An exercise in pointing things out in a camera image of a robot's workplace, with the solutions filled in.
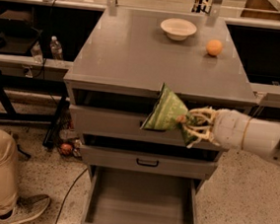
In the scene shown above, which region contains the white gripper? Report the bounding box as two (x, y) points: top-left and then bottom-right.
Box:
(187, 107), (249, 149)

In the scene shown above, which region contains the green jalapeno chip bag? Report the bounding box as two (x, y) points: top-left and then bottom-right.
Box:
(141, 84), (201, 148)

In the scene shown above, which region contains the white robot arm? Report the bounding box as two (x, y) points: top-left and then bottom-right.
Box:
(184, 108), (280, 166)

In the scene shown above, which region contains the grey middle drawer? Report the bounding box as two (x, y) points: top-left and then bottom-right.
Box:
(80, 145), (216, 180)

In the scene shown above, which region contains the grey metal drawer cabinet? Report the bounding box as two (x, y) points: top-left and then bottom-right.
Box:
(49, 1), (265, 224)

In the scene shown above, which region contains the grey top drawer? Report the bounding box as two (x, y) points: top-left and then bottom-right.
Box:
(65, 104), (245, 153)

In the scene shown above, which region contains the grey open bottom drawer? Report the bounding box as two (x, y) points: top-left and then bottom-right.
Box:
(78, 167), (197, 224)

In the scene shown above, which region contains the orange fruit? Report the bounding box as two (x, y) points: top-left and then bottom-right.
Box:
(206, 39), (223, 56)

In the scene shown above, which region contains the white ceramic bowl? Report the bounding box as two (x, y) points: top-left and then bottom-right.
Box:
(160, 18), (196, 41)

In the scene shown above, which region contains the red apple on floor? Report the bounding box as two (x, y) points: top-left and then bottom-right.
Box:
(59, 142), (73, 156)

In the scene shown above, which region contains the clear water bottle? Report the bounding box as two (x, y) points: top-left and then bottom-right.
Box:
(31, 41), (43, 65)
(50, 37), (64, 65)

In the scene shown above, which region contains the grey knit sneaker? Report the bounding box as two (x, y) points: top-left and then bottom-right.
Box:
(0, 194), (50, 224)

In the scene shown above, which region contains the dark box on shelf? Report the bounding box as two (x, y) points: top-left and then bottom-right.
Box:
(0, 9), (33, 35)

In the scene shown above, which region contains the black floor cable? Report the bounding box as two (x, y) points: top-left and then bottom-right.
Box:
(53, 165), (89, 224)

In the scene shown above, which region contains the black table frame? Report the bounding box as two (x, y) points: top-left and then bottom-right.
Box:
(0, 70), (68, 149)

